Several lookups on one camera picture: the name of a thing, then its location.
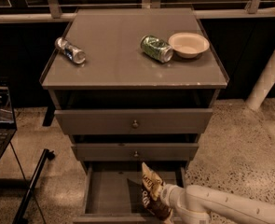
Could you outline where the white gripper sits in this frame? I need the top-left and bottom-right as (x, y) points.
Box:
(160, 184), (186, 210)

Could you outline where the brown chip bag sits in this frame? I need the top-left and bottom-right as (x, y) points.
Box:
(142, 162), (173, 224)

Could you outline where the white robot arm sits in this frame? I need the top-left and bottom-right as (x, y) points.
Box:
(160, 184), (275, 224)

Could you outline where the grey middle drawer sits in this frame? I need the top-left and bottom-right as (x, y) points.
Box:
(72, 143), (199, 161)

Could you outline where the grey open bottom drawer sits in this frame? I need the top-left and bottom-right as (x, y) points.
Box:
(73, 161), (201, 224)

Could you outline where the grey top drawer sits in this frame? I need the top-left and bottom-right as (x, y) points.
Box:
(55, 108), (213, 135)

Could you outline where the grey drawer cabinet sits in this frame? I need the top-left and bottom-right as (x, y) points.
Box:
(41, 8), (228, 169)

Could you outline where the green soda can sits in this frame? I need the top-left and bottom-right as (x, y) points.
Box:
(140, 35), (173, 63)

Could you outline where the white paper bowl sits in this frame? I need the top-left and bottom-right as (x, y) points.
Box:
(168, 33), (210, 59)

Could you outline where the black tripod leg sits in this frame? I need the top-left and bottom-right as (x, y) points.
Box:
(12, 148), (55, 224)

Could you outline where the crushed silver blue can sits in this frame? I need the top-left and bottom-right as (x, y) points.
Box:
(55, 37), (86, 64)

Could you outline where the white diagonal post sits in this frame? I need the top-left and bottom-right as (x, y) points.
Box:
(245, 50), (275, 110)

